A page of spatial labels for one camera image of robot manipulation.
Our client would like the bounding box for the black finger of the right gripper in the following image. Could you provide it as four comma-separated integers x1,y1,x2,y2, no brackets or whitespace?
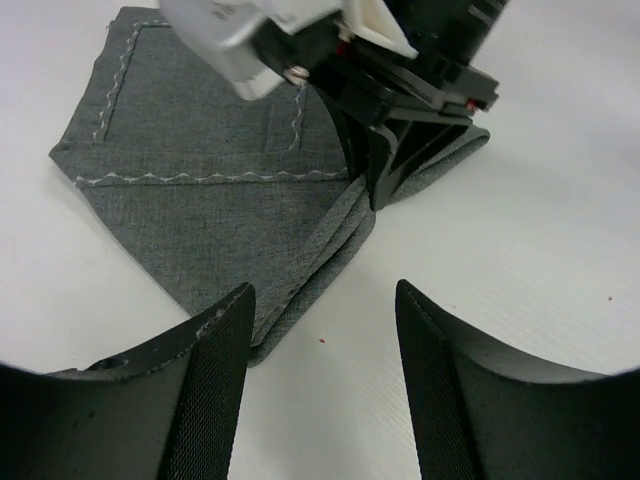
367,118,472,210
316,85,371,181

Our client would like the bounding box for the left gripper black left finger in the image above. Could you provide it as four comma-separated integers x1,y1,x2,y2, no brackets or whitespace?
1,283,255,479

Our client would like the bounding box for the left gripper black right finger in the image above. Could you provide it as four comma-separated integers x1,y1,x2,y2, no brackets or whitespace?
395,280,639,479

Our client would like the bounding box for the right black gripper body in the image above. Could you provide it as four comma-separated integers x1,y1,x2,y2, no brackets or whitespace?
252,0,501,121

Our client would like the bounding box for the grey cloth napkin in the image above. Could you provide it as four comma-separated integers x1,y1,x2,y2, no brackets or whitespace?
50,7,490,364

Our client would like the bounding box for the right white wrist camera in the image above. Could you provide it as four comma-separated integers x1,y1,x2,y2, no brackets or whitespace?
159,0,418,101

